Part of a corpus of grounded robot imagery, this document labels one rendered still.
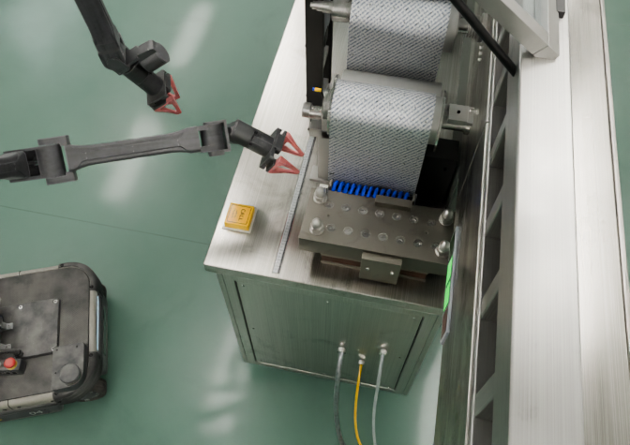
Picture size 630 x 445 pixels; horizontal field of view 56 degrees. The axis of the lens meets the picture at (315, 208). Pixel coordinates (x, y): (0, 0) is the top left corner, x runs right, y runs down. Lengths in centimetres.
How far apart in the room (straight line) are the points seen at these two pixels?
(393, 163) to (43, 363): 149
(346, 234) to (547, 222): 75
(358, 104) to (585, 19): 54
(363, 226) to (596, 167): 59
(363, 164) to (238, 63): 199
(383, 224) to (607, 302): 64
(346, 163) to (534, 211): 77
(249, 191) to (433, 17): 70
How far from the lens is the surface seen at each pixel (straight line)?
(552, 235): 84
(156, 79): 170
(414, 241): 151
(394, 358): 198
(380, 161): 150
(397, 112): 139
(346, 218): 153
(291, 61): 208
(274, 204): 171
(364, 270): 154
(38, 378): 239
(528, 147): 92
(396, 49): 155
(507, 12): 99
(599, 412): 100
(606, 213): 117
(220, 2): 382
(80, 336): 239
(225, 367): 247
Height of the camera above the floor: 233
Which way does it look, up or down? 57 degrees down
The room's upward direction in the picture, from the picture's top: straight up
